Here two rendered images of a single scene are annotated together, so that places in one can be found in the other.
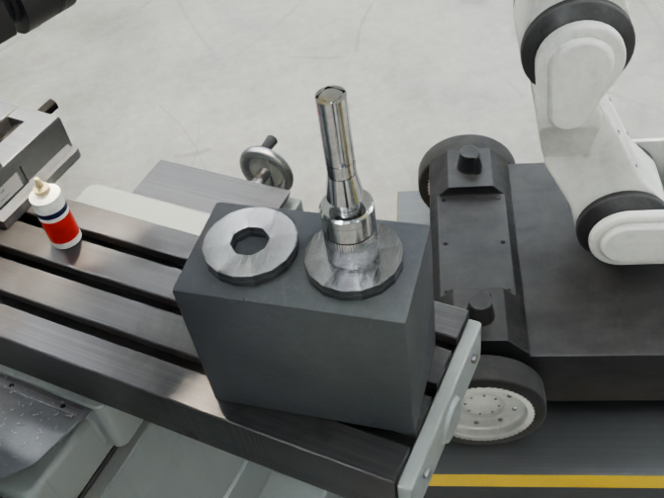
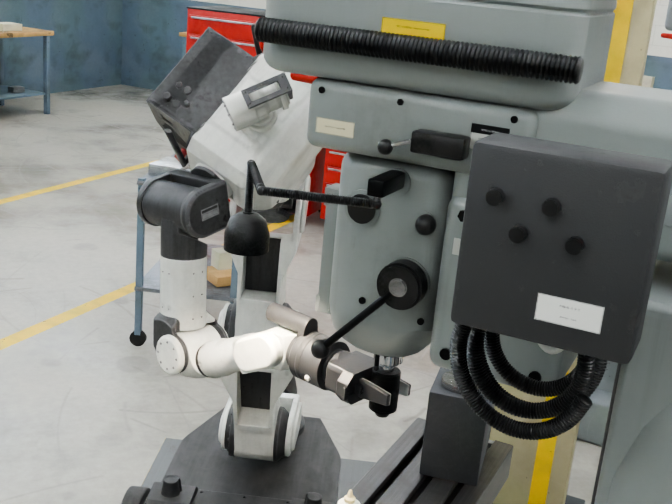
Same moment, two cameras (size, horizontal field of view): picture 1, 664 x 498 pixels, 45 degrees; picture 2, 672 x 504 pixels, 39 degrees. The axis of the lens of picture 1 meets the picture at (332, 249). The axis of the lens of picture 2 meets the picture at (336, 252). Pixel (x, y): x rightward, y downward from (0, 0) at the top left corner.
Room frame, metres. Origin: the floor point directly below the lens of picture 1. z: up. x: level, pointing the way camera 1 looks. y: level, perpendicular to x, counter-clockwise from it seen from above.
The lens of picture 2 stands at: (1.06, 1.77, 1.90)
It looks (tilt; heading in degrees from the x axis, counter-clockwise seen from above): 17 degrees down; 262
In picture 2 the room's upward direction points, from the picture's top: 5 degrees clockwise
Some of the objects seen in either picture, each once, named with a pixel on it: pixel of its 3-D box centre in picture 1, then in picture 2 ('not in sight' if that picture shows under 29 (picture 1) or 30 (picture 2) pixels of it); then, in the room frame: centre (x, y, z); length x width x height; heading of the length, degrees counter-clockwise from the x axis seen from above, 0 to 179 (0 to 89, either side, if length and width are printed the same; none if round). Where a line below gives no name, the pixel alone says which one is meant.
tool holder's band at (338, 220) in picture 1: (346, 207); not in sight; (0.49, -0.02, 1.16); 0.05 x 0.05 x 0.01
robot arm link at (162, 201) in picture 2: not in sight; (179, 218); (1.11, -0.01, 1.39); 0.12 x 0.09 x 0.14; 134
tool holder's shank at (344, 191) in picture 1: (338, 152); not in sight; (0.49, -0.02, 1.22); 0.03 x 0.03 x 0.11
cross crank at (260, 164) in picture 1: (257, 182); not in sight; (1.18, 0.12, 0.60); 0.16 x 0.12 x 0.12; 148
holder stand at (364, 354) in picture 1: (314, 313); (461, 413); (0.51, 0.03, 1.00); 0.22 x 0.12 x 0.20; 68
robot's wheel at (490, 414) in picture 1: (481, 401); not in sight; (0.69, -0.20, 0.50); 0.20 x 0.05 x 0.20; 79
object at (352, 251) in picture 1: (350, 232); not in sight; (0.49, -0.02, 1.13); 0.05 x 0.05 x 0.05
